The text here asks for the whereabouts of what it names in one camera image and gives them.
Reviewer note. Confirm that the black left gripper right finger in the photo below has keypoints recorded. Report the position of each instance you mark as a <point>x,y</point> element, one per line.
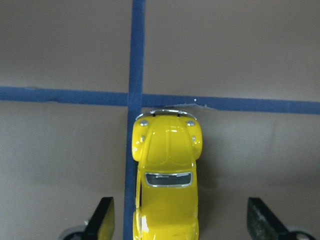
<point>262,223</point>

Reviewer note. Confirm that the yellow beetle toy car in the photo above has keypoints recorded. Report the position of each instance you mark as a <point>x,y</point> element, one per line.
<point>166,144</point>

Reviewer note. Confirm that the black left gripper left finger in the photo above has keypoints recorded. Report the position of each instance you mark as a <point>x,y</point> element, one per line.
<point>102,223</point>

